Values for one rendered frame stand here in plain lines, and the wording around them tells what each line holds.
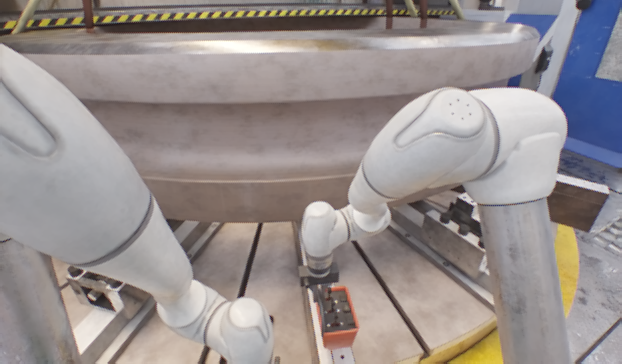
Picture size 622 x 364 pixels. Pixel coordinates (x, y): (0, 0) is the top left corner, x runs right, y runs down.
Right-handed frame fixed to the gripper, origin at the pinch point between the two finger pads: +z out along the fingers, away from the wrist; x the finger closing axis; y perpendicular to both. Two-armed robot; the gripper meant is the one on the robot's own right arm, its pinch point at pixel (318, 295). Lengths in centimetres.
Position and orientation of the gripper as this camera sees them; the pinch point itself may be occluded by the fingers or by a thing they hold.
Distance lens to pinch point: 115.4
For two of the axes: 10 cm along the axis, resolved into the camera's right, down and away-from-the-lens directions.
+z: 0.1, 8.8, 4.7
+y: 1.4, 4.7, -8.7
